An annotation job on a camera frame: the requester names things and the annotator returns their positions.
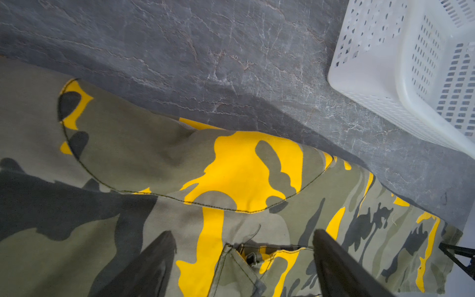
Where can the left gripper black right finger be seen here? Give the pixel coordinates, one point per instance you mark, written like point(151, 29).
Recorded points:
point(339, 274)

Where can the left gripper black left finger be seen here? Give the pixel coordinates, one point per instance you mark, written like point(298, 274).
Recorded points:
point(148, 275)

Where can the camouflage yellow green trousers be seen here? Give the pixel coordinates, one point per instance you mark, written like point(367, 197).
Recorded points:
point(89, 180)

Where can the white perforated plastic basket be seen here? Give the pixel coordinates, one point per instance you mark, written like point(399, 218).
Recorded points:
point(412, 63)

